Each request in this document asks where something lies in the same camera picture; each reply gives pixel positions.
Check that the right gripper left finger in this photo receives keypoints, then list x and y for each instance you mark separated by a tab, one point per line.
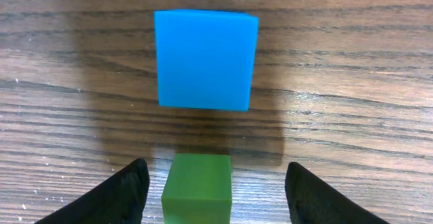
115	197

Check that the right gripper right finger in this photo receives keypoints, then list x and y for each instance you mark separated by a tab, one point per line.
314	200

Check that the green cube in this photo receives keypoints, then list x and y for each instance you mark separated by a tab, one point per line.
198	190

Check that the blue cube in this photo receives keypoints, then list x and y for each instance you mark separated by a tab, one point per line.
204	60

